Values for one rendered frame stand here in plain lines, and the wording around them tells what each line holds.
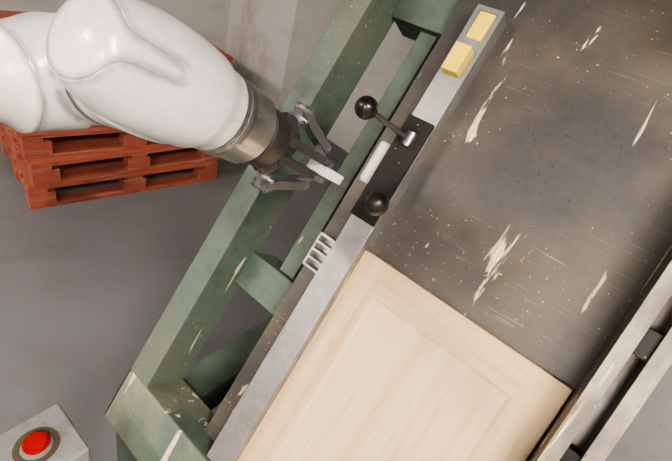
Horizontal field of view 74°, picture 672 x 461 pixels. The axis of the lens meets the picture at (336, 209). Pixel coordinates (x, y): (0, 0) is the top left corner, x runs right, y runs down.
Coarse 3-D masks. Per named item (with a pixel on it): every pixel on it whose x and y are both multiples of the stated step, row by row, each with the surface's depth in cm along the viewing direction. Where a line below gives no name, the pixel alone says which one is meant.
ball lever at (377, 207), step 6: (372, 192) 65; (378, 192) 65; (366, 198) 65; (372, 198) 65; (378, 198) 64; (384, 198) 65; (366, 204) 65; (372, 204) 65; (378, 204) 64; (384, 204) 65; (366, 210) 66; (372, 210) 65; (378, 210) 65; (384, 210) 65
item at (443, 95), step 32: (480, 64) 77; (448, 96) 75; (416, 160) 76; (352, 224) 78; (384, 224) 80; (352, 256) 77; (320, 288) 79; (288, 320) 81; (320, 320) 79; (288, 352) 79; (256, 384) 81; (256, 416) 80; (224, 448) 82
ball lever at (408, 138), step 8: (368, 96) 69; (360, 104) 68; (368, 104) 68; (376, 104) 69; (360, 112) 69; (368, 112) 68; (376, 112) 69; (384, 120) 72; (392, 128) 73; (400, 136) 75; (408, 136) 75; (416, 136) 75; (408, 144) 75
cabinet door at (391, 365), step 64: (384, 320) 75; (448, 320) 71; (320, 384) 78; (384, 384) 74; (448, 384) 69; (512, 384) 65; (256, 448) 81; (320, 448) 76; (384, 448) 72; (448, 448) 68; (512, 448) 64
